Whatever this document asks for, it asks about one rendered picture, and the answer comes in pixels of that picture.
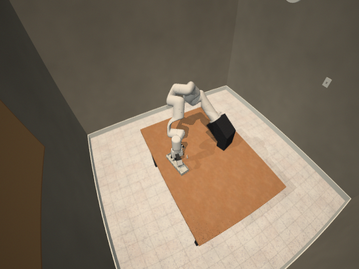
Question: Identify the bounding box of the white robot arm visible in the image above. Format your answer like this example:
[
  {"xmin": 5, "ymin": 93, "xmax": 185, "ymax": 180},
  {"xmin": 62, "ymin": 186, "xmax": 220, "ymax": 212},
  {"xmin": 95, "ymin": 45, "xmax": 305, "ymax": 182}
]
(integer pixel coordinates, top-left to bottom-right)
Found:
[{"xmin": 167, "ymin": 81, "xmax": 221, "ymax": 152}]

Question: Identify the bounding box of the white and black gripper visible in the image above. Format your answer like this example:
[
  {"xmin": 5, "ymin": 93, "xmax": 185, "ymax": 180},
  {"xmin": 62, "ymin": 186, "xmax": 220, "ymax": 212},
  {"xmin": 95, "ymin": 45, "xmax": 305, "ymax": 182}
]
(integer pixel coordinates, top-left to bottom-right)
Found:
[{"xmin": 171, "ymin": 148, "xmax": 184, "ymax": 159}]

